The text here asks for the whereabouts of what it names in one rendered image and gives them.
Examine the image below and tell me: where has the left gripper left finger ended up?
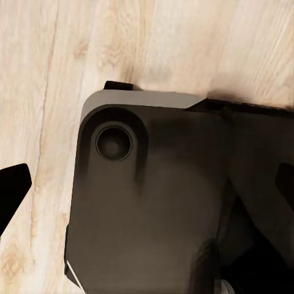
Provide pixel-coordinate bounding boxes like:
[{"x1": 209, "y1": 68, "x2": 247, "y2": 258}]
[{"x1": 0, "y1": 163, "x2": 32, "y2": 237}]

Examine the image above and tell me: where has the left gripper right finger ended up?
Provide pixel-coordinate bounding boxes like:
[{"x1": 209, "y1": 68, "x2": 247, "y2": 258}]
[{"x1": 275, "y1": 163, "x2": 294, "y2": 212}]

